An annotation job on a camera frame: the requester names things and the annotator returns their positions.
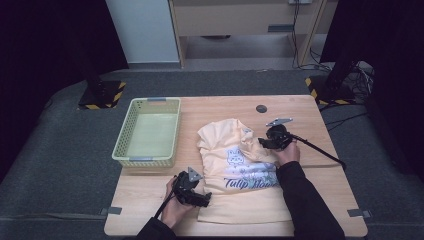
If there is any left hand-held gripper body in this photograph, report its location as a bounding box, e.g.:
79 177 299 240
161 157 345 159
171 166 206 207

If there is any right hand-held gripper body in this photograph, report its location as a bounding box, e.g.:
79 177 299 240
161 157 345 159
265 117 298 151

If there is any person's right hand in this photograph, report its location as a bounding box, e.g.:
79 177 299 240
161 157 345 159
273 139 301 167

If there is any person's left hand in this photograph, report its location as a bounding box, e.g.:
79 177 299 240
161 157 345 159
160 176 198 230

